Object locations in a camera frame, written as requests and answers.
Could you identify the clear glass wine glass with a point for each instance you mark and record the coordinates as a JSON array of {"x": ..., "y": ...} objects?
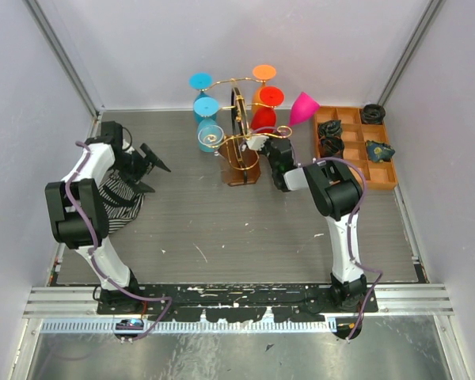
[{"x": 210, "y": 138}]

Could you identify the blue yellow patterned fabric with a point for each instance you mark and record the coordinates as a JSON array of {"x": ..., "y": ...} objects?
[{"x": 379, "y": 151}]

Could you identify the light blue rear wine glass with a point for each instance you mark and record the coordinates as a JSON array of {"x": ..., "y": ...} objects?
[{"x": 200, "y": 82}]

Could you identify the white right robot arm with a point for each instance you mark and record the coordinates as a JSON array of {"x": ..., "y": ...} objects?
[{"x": 337, "y": 196}]

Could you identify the light blue front wine glass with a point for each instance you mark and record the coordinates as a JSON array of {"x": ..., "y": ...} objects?
[{"x": 205, "y": 111}]

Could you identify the magenta plastic wine glass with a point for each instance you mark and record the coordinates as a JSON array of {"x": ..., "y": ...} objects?
[{"x": 303, "y": 108}]

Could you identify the white cable duct strip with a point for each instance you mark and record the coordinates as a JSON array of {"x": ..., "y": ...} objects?
[{"x": 135, "y": 326}]

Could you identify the aluminium front rail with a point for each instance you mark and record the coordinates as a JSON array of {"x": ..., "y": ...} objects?
[{"x": 388, "y": 299}]

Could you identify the black ring rolled fabric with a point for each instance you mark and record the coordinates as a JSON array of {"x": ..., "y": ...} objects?
[{"x": 373, "y": 114}]

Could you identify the black white striped bag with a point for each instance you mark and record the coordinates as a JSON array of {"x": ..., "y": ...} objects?
[{"x": 121, "y": 202}]

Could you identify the black rolled fabric item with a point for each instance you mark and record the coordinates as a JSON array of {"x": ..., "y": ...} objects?
[{"x": 331, "y": 128}]

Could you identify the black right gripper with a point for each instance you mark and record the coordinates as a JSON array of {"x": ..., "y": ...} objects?
[{"x": 267, "y": 142}]

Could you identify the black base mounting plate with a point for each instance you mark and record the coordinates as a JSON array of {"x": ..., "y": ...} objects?
[{"x": 239, "y": 302}]

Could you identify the gold wire wine glass rack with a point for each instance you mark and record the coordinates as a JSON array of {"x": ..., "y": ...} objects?
[{"x": 240, "y": 149}]

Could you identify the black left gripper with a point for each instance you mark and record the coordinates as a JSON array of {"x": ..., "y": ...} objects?
[{"x": 145, "y": 169}]

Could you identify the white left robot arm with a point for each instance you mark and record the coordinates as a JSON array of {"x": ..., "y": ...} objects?
[{"x": 76, "y": 211}]

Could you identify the red plastic wine glass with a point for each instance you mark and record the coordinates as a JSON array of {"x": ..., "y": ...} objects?
[{"x": 264, "y": 121}]

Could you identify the orange plastic wine glass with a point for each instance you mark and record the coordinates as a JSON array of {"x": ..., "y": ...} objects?
[{"x": 263, "y": 73}]

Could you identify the wooden compartment tray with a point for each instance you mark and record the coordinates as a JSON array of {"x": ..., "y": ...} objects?
[{"x": 355, "y": 135}]

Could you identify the light blue wine glass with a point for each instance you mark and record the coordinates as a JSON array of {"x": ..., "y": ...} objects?
[
  {"x": 205, "y": 111},
  {"x": 200, "y": 82}
]

